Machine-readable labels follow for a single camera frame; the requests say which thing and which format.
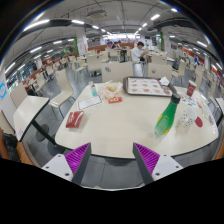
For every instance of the dark food tray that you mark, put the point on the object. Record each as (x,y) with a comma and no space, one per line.
(143,86)

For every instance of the green plastic drink bottle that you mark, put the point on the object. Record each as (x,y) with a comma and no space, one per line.
(165,118)

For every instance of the small clear plastic bottle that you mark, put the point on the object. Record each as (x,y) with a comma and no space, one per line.
(93,90)

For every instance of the white paper card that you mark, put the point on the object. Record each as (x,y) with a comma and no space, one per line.
(89,102)

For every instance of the white mug with dots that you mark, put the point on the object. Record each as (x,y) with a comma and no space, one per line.
(188,116)

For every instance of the clear plastic bag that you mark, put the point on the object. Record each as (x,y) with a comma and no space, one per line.
(208,111)

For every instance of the white crumpled napkin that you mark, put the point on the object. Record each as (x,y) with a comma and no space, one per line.
(164,81)

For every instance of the group of ceiling lights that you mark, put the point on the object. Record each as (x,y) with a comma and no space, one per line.
(36,24)

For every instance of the red paper cup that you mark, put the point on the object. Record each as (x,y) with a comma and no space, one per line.
(191,88)

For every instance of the group of beige chairs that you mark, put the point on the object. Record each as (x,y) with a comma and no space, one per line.
(63,85)

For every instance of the crumpled food wrapper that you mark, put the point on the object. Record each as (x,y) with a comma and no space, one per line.
(110,90)

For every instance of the flat round red coaster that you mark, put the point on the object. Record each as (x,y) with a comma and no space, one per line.
(199,122)

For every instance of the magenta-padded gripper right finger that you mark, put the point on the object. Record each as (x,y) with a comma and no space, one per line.
(147,159)

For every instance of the small red sauce packet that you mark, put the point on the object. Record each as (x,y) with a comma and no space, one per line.
(115,99)

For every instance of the white table with black pedestal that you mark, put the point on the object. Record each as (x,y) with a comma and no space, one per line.
(220,104)

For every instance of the ceiling air conditioner unit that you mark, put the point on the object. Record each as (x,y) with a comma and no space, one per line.
(96,14)

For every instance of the white side table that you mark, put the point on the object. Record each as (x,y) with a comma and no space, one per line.
(28,111)

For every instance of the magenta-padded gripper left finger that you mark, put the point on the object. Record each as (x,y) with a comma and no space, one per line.
(77,159)

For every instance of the person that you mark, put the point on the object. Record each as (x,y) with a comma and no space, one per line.
(136,56)

